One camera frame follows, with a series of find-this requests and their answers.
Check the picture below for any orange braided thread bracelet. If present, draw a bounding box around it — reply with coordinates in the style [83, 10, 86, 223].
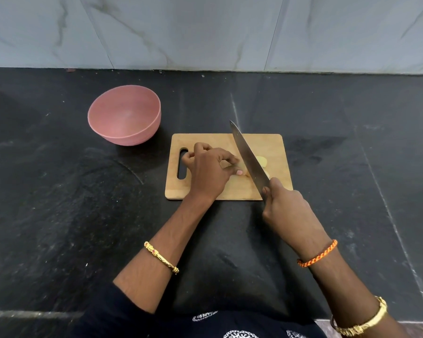
[297, 239, 338, 268]

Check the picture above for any person's right hand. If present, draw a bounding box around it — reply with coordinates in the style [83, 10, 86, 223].
[262, 177, 334, 259]

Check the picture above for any person's left forearm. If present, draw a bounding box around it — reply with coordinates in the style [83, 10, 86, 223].
[113, 193, 217, 315]

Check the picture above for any thin gold bangle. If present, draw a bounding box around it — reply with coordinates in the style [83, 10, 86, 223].
[143, 241, 180, 275]

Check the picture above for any wide gold bangle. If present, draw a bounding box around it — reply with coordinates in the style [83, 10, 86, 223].
[330, 296, 388, 337]

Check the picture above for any person's left hand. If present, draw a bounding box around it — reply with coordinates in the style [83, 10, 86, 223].
[181, 142, 248, 204]

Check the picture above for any wooden cutting board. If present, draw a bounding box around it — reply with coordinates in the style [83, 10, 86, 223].
[164, 133, 294, 201]

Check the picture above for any steel chef's knife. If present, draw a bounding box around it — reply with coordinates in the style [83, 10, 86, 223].
[229, 120, 273, 201]

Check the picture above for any pink plastic bowl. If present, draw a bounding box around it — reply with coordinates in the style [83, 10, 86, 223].
[87, 84, 162, 147]

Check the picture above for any dark printed garment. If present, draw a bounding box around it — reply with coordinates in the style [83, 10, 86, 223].
[70, 281, 328, 338]

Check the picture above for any person's right forearm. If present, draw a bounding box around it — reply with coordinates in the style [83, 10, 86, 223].
[298, 242, 411, 338]

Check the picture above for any peeled yellow potato piece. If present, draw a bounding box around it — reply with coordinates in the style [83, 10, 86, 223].
[244, 156, 270, 180]

